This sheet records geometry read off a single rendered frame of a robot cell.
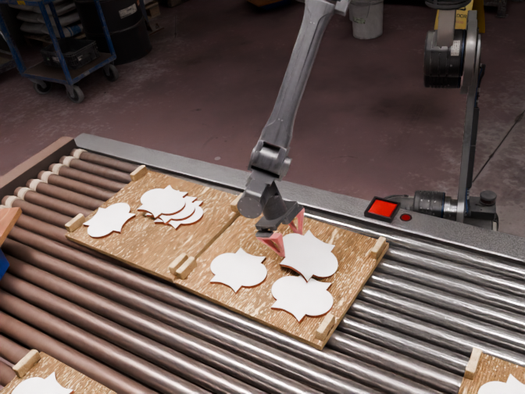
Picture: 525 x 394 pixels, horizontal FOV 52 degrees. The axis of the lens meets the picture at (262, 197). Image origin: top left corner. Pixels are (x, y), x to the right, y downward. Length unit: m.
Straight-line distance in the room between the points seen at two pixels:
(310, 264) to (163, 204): 0.49
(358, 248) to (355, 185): 1.79
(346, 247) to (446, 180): 1.88
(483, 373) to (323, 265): 0.41
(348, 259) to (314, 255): 0.09
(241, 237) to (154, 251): 0.23
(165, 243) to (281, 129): 0.50
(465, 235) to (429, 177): 1.78
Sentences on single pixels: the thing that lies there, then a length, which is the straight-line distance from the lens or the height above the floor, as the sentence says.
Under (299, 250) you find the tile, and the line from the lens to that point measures 1.31.
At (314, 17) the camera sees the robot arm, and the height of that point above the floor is 1.48.
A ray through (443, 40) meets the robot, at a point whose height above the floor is 1.20.
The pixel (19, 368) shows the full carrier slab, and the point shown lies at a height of 0.96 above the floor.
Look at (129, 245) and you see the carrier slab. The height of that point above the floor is 0.94.
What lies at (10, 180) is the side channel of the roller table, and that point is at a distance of 1.97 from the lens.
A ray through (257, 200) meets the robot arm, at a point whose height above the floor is 1.18.
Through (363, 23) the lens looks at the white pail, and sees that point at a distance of 4.99.
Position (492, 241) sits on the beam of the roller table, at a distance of 1.44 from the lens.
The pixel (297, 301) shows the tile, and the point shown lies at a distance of 1.24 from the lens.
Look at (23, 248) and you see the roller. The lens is 1.69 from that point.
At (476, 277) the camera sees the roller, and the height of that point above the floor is 0.91.
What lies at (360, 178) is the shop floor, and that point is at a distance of 3.19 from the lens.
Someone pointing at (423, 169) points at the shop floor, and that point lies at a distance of 3.27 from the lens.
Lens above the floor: 1.86
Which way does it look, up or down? 37 degrees down
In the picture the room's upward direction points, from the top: 9 degrees counter-clockwise
